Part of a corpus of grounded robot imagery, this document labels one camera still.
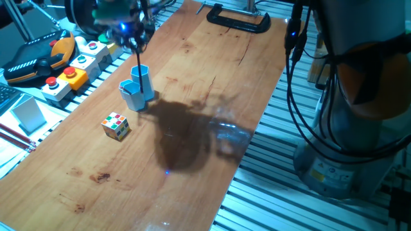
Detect brown cardboard box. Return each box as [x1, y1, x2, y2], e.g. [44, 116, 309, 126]
[307, 31, 332, 85]

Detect blue hexagonal pen holder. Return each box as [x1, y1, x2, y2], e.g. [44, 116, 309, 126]
[118, 64, 156, 112]

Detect yellow box green mushroom button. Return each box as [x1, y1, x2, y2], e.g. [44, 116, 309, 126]
[97, 33, 125, 62]

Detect yellow box red button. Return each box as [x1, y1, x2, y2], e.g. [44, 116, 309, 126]
[57, 66, 89, 92]

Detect white rubik's cube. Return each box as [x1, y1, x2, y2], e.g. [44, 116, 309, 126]
[101, 112, 131, 142]

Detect white box green button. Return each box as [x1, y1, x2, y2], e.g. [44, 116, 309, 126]
[69, 54, 102, 83]

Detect black filament spool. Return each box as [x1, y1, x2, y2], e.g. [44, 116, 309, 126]
[64, 0, 107, 37]

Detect black orange teach pendant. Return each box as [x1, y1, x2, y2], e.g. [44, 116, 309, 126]
[2, 29, 76, 85]

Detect white oval plastic object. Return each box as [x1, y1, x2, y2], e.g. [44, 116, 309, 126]
[74, 35, 88, 49]

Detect grey metal stand leg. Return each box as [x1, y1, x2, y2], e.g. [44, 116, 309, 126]
[2, 0, 35, 42]
[27, 0, 62, 30]

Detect white paper sheets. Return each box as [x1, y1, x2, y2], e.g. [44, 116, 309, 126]
[0, 107, 62, 180]

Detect black C-clamp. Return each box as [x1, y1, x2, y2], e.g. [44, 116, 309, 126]
[195, 1, 272, 35]

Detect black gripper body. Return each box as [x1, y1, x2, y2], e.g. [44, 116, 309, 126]
[110, 17, 155, 49]

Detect white square cup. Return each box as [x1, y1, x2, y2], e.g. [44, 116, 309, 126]
[10, 93, 48, 134]

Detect black keyboard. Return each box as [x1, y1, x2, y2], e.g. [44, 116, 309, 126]
[0, 83, 23, 117]

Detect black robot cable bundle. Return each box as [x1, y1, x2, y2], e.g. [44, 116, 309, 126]
[284, 0, 411, 165]

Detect white box red mushroom button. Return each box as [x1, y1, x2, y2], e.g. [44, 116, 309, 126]
[40, 76, 73, 103]

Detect white box small red button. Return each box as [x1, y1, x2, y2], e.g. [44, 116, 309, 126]
[80, 40, 113, 71]

